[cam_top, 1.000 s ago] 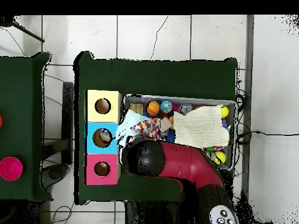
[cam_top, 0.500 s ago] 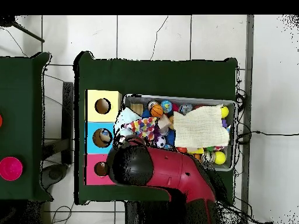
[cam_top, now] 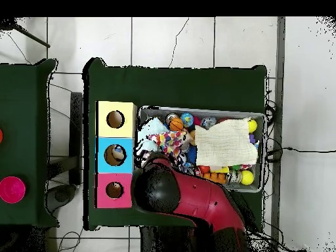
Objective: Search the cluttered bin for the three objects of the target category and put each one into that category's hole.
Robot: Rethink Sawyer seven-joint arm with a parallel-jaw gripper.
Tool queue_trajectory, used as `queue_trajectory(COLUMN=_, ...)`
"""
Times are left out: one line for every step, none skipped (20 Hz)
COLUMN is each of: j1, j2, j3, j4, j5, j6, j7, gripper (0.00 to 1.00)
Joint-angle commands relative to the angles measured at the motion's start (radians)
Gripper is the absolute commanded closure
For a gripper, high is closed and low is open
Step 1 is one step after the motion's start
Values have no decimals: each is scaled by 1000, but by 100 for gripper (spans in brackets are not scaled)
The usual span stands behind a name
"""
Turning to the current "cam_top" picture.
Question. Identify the multicoloured patterned cloth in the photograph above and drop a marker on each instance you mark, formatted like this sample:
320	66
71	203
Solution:
170	142

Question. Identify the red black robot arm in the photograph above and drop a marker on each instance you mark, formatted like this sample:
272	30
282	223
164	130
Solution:
199	199

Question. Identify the wooden box with three holes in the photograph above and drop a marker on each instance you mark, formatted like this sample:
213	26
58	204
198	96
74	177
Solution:
115	136

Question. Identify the shallow clear mesh bin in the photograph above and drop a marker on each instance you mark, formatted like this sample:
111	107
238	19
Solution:
257	157

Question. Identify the orange toy basketball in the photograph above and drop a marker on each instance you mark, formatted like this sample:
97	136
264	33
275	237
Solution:
176	124

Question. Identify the mint waffle cloth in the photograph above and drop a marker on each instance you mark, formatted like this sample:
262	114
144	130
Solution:
152	128

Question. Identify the blue globe ball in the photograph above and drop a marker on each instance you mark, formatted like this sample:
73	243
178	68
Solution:
187	119

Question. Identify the cream waffle cloth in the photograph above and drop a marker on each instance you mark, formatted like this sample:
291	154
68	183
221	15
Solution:
226	142

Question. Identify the orange toy brick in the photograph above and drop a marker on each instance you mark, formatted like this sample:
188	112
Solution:
215	177

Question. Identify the crushed silver drink can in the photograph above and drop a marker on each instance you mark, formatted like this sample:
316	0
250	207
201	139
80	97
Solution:
233	177

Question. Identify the yellow ball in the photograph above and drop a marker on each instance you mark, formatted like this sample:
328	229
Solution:
247	177

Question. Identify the grey round base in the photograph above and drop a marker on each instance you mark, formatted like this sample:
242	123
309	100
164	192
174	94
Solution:
62	198

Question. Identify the green cloth side table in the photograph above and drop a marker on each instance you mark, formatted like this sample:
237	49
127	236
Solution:
23	105

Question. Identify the pink round disc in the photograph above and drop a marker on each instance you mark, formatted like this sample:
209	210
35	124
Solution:
11	190

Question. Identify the black stand pole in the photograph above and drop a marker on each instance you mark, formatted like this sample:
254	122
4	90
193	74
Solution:
6	24

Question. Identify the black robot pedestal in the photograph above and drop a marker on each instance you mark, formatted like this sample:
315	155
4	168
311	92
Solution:
149	241

